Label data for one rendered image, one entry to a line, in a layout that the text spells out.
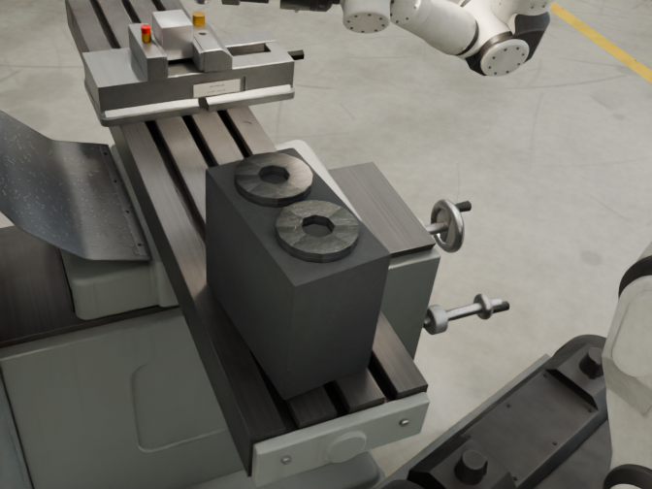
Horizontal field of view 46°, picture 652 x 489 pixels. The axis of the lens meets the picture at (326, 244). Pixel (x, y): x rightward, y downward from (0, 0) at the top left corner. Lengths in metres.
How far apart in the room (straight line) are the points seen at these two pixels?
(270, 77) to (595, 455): 0.87
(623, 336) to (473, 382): 1.21
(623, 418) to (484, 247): 1.53
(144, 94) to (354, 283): 0.64
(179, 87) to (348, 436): 0.69
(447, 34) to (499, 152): 1.96
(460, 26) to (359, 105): 2.08
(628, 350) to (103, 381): 0.83
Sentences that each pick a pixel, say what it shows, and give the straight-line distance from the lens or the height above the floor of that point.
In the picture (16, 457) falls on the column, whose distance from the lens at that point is 1.45.
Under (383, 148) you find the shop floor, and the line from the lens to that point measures 3.03.
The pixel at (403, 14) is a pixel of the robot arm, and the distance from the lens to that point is 1.19.
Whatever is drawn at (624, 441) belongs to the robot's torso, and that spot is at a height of 0.76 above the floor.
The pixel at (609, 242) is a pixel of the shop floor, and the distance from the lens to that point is 2.88.
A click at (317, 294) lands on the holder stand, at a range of 0.80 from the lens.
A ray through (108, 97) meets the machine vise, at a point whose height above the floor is 0.99.
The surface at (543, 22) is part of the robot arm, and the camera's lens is 1.26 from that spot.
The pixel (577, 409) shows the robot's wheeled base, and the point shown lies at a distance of 1.47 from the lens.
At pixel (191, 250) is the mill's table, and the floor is 0.94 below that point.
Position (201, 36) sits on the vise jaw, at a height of 1.05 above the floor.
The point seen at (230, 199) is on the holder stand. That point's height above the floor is 1.13.
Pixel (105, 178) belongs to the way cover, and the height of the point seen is 0.87.
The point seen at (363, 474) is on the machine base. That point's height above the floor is 0.20.
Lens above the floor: 1.66
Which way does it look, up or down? 41 degrees down
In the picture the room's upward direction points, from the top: 7 degrees clockwise
